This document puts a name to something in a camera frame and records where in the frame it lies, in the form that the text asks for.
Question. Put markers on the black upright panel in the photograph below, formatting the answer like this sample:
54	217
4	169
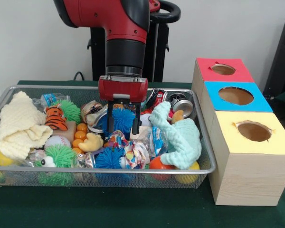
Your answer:
282	59

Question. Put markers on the plain green spiky ball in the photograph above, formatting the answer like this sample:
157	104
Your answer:
70	110

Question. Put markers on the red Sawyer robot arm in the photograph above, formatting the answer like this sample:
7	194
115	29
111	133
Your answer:
90	14

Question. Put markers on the green spiky ball with eyes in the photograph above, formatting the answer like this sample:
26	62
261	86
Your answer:
61	155

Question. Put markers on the wooden box with three holes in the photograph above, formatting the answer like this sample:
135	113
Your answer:
247	175

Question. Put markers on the cream knitted cloth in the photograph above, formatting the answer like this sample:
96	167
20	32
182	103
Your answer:
19	123

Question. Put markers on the blue spiky ball with eyes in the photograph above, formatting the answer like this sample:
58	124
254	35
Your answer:
108	158

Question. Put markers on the yellow plush toy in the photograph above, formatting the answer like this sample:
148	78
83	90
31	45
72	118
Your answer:
92	143

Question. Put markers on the red ball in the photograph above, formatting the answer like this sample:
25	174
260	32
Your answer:
156	164

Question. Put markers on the plain blue spiky ball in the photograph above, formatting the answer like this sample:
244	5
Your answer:
121	118

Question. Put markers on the shallow clear mesh bin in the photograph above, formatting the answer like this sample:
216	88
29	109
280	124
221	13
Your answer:
85	181

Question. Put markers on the white baseball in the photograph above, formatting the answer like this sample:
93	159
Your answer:
58	142

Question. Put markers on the mint green cloth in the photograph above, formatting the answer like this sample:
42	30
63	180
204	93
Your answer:
183	140

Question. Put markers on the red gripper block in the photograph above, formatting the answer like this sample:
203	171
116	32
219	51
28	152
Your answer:
121	86

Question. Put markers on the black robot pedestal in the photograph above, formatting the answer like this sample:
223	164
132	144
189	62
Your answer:
97	59

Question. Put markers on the orange tiger plush toy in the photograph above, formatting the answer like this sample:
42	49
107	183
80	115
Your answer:
54	118

